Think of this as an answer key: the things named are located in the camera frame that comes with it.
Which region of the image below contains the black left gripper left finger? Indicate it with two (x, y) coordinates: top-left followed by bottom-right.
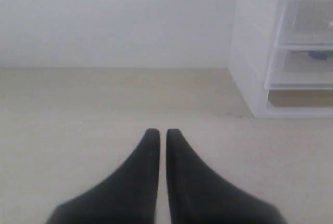
(47, 129), (160, 223)

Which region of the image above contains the white plastic drawer cabinet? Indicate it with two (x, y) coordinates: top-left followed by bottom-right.
(228, 0), (332, 118)

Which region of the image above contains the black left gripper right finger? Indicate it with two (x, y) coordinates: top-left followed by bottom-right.
(166, 129), (284, 223)

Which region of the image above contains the clear plastic container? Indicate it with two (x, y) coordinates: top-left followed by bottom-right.
(264, 45), (332, 90)

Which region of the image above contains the key bunch with blue tag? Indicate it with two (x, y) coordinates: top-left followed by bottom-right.
(292, 50), (332, 60)

